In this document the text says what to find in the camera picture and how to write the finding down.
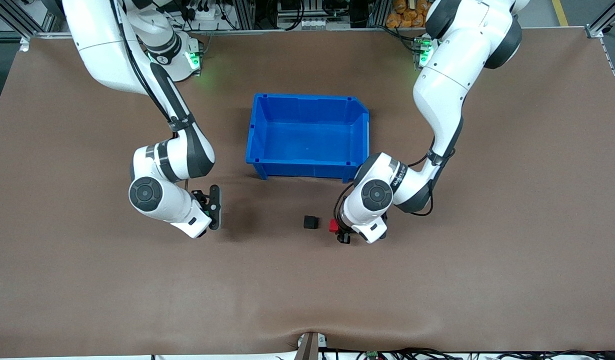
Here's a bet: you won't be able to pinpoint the brown table mat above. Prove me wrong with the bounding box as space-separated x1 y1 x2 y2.
0 27 615 358

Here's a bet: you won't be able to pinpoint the blue plastic storage bin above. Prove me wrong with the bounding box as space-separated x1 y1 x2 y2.
245 93 371 184

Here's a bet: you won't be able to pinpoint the metal table clamp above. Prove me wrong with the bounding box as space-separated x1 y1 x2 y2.
295 331 328 360

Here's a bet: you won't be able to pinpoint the white power strip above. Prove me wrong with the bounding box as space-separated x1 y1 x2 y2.
190 4 238 32

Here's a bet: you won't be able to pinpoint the grey control box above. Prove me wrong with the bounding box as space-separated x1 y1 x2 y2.
276 0 352 31

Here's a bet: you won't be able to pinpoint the orange snack bags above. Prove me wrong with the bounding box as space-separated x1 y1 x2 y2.
386 0 432 29

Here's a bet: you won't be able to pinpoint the silver table edge rail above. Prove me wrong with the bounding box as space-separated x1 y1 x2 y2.
18 28 419 40

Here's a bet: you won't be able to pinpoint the aluminium frame post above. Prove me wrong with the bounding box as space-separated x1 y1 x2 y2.
585 0 615 39
236 0 256 31
0 0 63 34
367 0 391 28

